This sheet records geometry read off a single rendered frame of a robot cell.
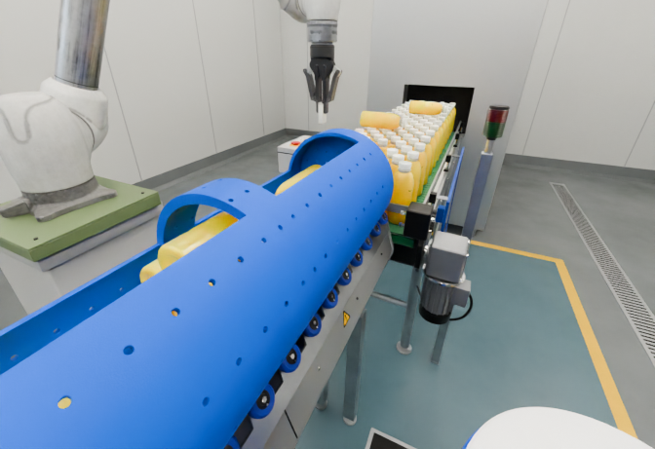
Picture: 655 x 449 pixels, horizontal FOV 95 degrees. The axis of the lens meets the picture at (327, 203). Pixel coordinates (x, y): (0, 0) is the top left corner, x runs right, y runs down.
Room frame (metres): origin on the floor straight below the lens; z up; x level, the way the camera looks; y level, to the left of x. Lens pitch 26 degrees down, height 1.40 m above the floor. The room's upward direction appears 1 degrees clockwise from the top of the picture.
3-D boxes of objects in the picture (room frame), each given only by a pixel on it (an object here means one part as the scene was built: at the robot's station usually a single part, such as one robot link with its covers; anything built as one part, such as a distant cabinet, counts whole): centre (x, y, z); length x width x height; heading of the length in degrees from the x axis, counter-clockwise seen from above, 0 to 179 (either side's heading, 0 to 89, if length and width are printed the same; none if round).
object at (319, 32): (1.02, 0.02, 1.46); 0.09 x 0.09 x 0.06
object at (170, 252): (0.38, 0.15, 1.16); 0.19 x 0.07 x 0.07; 154
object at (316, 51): (1.02, 0.02, 1.39); 0.08 x 0.07 x 0.09; 64
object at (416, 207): (0.79, -0.27, 0.95); 0.10 x 0.07 x 0.10; 64
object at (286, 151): (1.15, 0.10, 1.05); 0.20 x 0.10 x 0.10; 154
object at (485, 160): (1.03, -0.56, 0.55); 0.04 x 0.04 x 1.10; 64
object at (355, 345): (0.75, -0.11, 0.31); 0.06 x 0.06 x 0.63; 64
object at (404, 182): (0.90, -0.24, 1.00); 0.07 x 0.07 x 0.19
